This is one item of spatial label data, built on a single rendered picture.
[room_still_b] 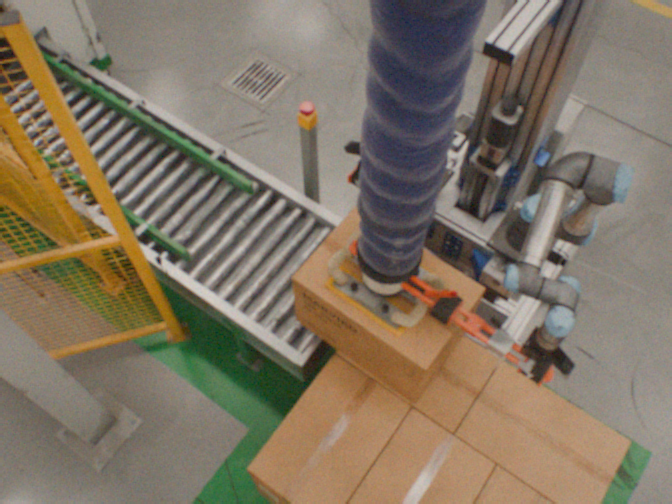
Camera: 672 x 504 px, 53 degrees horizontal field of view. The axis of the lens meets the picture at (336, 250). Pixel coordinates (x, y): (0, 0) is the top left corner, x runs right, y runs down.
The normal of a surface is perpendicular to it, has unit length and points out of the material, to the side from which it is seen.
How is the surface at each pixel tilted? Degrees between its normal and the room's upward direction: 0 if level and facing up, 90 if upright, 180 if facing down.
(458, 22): 77
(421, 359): 1
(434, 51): 88
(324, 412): 0
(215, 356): 0
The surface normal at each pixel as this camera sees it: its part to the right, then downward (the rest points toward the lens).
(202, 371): 0.00, -0.49
